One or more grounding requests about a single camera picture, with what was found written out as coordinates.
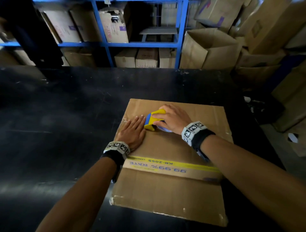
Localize dark hanging cloth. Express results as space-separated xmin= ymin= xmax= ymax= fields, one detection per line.
xmin=0 ymin=0 xmax=64 ymax=69

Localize blue metal shelf rack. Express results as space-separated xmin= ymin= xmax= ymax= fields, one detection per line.
xmin=0 ymin=0 xmax=189 ymax=70

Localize taped cardboard box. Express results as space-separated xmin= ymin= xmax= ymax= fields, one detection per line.
xmin=109 ymin=98 xmax=234 ymax=227

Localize person's left hand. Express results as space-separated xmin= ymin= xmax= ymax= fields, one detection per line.
xmin=115 ymin=115 xmax=147 ymax=151

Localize row of small cardboard boxes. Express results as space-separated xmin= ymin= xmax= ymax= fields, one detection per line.
xmin=0 ymin=1 xmax=179 ymax=69

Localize person's right hand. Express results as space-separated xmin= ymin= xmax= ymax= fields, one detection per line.
xmin=151 ymin=104 xmax=193 ymax=136

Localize marker-patterned wrist tracker band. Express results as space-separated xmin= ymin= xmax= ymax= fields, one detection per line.
xmin=181 ymin=121 xmax=216 ymax=163
xmin=100 ymin=141 xmax=131 ymax=182

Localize pile of large cardboard boxes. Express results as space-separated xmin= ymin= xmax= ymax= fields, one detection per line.
xmin=179 ymin=0 xmax=306 ymax=158

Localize yellow blue tape dispenser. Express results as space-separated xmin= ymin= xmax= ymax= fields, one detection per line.
xmin=144 ymin=109 xmax=173 ymax=133

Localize grey stool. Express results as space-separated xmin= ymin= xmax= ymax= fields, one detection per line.
xmin=139 ymin=26 xmax=179 ymax=43

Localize person's right forearm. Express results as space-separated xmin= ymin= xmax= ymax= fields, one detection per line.
xmin=200 ymin=134 xmax=306 ymax=232

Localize person's left forearm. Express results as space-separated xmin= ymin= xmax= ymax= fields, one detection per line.
xmin=35 ymin=156 xmax=118 ymax=232

